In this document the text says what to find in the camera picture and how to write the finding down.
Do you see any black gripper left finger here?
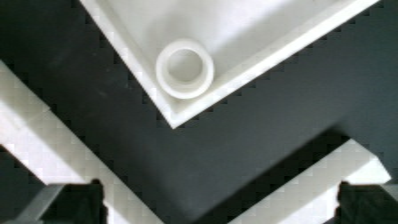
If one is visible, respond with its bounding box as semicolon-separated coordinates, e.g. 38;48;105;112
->
13;179;111;224

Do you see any white obstacle fence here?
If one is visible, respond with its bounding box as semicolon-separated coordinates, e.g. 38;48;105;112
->
0;61;391;224

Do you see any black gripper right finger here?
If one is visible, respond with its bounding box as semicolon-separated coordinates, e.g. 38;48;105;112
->
336;182;398;224

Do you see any white square tabletop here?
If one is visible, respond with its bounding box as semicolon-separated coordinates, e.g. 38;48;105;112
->
81;0;381;126

